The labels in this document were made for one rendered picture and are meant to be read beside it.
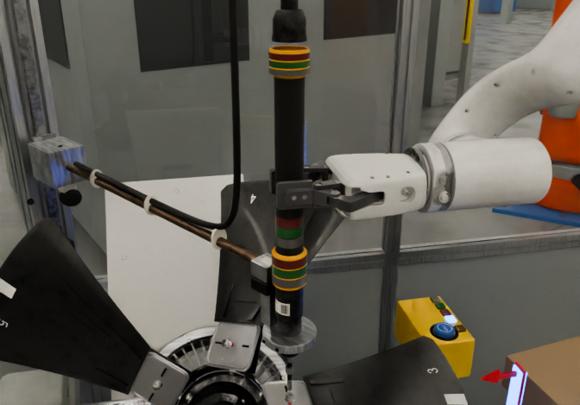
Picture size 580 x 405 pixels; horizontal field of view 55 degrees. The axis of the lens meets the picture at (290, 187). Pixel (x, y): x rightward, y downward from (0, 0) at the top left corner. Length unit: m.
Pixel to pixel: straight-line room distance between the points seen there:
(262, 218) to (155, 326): 0.30
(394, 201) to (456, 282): 1.11
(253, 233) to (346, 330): 0.87
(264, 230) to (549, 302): 1.27
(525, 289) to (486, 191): 1.19
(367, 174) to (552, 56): 0.26
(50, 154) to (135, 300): 0.31
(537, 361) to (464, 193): 0.66
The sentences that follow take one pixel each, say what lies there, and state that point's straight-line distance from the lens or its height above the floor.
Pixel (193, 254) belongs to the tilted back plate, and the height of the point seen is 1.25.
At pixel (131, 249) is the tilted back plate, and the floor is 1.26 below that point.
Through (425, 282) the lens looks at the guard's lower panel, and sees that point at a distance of 1.69.
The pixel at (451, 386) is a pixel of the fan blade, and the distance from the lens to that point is 0.91.
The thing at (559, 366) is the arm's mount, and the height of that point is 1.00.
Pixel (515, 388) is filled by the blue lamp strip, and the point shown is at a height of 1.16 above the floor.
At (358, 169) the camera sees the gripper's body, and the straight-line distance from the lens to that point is 0.65.
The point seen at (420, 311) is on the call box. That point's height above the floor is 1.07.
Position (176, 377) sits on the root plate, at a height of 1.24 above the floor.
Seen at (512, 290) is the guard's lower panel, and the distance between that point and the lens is 1.85.
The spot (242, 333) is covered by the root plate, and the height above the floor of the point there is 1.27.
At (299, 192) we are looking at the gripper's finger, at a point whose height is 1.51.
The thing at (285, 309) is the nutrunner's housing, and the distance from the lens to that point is 0.71.
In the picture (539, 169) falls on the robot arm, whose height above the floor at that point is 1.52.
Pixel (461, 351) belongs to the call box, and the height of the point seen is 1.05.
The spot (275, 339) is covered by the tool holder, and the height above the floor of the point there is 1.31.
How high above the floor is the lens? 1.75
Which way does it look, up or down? 22 degrees down
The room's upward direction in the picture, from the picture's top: straight up
